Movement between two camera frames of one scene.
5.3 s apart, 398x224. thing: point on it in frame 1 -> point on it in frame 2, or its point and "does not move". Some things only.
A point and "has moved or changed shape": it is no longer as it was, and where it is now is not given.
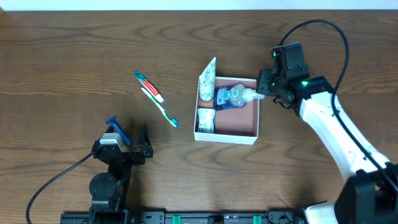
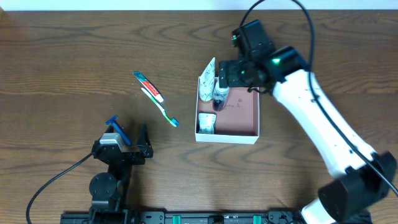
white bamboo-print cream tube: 207,82 does not move
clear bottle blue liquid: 234,96 has moved or changed shape
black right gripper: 265,83 -> 224,73
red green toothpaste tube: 150,86 does not move
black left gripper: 130,156 does not move
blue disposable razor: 113,121 does not move
